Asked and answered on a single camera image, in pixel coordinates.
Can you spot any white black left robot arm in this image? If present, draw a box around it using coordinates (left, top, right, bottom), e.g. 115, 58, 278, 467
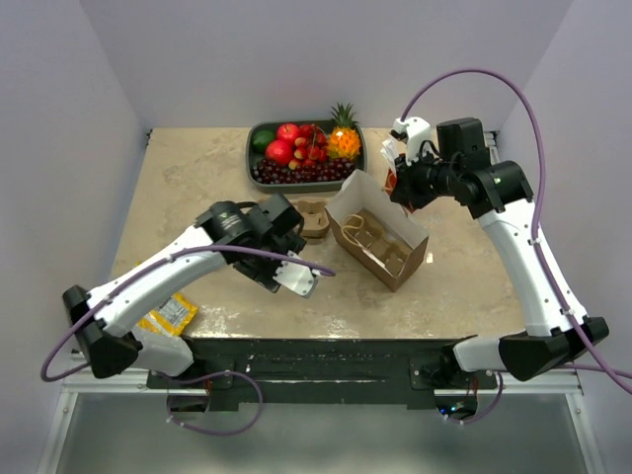
63, 195, 317, 387

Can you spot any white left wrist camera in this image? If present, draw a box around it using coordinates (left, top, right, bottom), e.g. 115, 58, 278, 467
273, 261, 321, 298

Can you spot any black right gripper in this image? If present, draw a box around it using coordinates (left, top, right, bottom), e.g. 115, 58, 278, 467
392, 145, 460, 211

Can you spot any red ribbed straw cup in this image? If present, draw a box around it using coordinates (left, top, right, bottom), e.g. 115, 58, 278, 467
383, 169, 397, 195

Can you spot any red apple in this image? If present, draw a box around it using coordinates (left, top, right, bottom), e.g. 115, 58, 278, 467
265, 139, 294, 166
276, 122, 300, 145

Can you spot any yellow chips bag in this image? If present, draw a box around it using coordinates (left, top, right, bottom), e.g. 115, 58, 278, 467
137, 293, 198, 337

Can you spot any brown white paper bag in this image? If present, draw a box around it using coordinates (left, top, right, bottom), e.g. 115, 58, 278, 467
325, 170, 430, 292

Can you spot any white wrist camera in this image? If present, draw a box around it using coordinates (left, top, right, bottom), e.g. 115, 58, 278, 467
273, 261, 321, 298
390, 117, 432, 165

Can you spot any green lime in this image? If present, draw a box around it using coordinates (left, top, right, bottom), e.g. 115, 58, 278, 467
251, 129, 276, 154

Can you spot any red apple back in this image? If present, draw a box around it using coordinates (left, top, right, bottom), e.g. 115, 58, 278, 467
276, 122, 300, 145

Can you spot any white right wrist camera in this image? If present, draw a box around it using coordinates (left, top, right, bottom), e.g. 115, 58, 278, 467
390, 117, 432, 165

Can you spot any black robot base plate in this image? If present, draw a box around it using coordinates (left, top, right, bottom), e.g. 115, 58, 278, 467
147, 338, 497, 411

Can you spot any orange pineapple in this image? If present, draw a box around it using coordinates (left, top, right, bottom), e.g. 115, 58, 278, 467
327, 103, 361, 161

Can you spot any dark grape bunch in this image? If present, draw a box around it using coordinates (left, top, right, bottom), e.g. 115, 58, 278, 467
287, 159, 356, 184
251, 159, 294, 185

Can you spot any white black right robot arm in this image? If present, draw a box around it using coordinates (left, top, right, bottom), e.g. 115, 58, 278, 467
390, 118, 609, 388

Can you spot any brown pulp cup carrier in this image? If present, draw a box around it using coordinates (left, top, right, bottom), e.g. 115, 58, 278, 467
283, 196, 330, 240

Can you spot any dark grape bunch left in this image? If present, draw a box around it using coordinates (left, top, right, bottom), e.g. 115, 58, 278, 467
251, 159, 294, 185

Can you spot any red apple front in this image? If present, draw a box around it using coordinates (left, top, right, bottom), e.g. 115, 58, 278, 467
265, 139, 294, 166

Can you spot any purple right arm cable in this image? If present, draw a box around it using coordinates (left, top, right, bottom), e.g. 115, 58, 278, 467
400, 67, 632, 426

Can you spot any dark grape bunch right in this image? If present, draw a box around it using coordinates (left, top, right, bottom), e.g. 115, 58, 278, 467
287, 159, 356, 184

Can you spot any strawberry bunch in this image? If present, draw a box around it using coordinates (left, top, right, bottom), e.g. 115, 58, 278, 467
287, 123, 328, 170

